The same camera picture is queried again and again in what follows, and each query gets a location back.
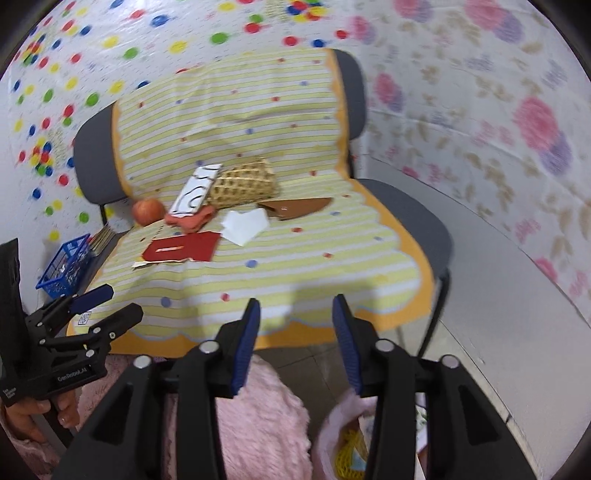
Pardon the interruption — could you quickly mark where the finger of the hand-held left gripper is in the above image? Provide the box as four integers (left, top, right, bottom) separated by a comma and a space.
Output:
25, 284, 115, 340
39, 303, 145, 358

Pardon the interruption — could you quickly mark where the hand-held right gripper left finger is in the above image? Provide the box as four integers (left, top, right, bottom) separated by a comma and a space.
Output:
55, 298, 262, 480

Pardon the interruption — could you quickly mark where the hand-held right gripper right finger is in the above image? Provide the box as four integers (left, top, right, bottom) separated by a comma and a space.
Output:
332, 294, 539, 480

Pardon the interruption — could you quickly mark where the pink fluffy bag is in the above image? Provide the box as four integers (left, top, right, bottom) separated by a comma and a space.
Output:
311, 388, 430, 480

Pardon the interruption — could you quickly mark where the person's left hand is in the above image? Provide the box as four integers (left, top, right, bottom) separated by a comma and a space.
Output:
0, 391, 80, 444

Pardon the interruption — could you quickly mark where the blue plastic basket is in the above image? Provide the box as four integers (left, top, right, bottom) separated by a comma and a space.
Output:
36, 233, 92, 300

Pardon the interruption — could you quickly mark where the cream paper strip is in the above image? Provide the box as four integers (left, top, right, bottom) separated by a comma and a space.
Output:
132, 256, 195, 269

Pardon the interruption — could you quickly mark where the stack of books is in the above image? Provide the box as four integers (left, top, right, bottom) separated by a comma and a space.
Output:
90, 224, 118, 257

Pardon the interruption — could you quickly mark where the person's pink fluffy clothing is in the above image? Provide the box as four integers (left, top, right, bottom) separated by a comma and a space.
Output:
81, 353, 312, 480

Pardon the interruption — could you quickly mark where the yellow striped dotted cloth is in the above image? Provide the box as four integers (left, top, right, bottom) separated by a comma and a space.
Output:
67, 48, 435, 356

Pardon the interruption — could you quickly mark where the red paper envelope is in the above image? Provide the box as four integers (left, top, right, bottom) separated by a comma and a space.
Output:
142, 231, 222, 264

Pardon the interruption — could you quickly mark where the red apple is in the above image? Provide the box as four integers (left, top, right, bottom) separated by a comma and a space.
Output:
131, 198, 167, 227

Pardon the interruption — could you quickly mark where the yellow mesh wrapper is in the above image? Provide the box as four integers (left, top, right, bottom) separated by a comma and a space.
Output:
335, 427, 371, 480

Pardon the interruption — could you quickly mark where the orange cloth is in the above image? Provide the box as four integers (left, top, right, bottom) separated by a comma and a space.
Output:
165, 205, 217, 233

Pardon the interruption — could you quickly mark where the white folded paper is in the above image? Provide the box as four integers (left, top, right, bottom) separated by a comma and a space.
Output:
221, 209, 271, 246

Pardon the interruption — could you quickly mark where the white card with black marks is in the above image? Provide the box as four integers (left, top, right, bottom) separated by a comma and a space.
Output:
168, 162, 225, 217

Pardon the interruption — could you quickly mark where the brown leather piece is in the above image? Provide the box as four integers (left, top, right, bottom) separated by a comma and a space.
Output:
257, 197, 334, 221

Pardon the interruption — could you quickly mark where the woven bamboo basket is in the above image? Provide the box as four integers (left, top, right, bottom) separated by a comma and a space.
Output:
205, 157, 281, 208

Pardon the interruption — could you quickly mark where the floral wall sheet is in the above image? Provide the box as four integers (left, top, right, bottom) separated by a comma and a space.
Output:
342, 0, 591, 305

